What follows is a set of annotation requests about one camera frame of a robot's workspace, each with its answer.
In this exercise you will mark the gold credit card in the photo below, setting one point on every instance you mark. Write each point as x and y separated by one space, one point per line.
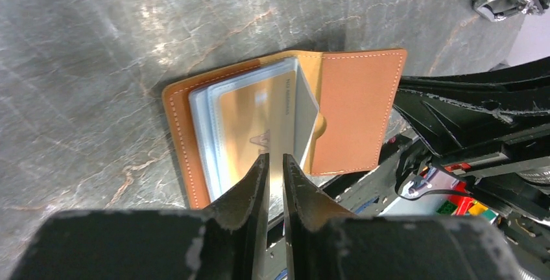
257 116

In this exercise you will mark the brown leather card holder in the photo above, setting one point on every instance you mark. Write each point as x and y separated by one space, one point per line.
355 91

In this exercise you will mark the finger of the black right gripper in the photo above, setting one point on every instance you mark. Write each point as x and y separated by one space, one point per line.
522 90
447 128

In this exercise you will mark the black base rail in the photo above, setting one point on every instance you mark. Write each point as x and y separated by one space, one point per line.
368 193

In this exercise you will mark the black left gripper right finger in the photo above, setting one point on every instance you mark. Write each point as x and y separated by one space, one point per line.
310 239

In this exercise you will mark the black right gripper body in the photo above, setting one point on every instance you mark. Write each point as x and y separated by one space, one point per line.
510 173

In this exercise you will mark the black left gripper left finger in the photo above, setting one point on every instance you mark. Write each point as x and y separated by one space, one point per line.
236 236

